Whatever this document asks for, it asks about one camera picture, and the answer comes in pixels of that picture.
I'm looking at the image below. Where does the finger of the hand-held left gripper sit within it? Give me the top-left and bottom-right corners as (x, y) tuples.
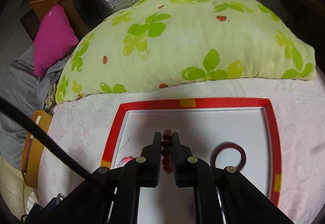
(22, 194), (65, 224)

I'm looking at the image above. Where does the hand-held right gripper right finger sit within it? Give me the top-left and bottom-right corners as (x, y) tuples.
(172, 132), (295, 224)

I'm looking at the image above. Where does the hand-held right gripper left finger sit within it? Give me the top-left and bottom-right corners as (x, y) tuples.
(33, 132), (163, 224)

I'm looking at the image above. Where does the red bead bracelet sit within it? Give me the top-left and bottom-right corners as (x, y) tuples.
(161, 129), (173, 173)

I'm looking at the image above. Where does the dark red hair tie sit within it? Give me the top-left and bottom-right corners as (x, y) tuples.
(211, 141), (246, 171)

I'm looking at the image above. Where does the red shallow box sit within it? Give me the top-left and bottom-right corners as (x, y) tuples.
(100, 98), (282, 224)

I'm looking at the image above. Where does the cream sofa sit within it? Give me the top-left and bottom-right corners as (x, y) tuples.
(0, 158), (33, 217)

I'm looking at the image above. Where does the orange cardboard box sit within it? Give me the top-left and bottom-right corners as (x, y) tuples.
(20, 110), (53, 187)

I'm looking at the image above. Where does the green floral pillow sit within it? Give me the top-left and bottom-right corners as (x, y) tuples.
(54, 0), (317, 104)

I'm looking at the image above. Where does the patterned cloth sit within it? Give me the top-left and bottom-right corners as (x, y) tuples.
(45, 82), (59, 108)

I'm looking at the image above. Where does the grey blanket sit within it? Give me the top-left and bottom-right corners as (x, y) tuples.
(0, 44), (74, 170)

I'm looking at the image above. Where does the magenta cushion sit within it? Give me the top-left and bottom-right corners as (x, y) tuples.
(34, 4), (79, 77)

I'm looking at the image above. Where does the black cable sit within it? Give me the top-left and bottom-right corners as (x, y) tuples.
(0, 98), (112, 186)

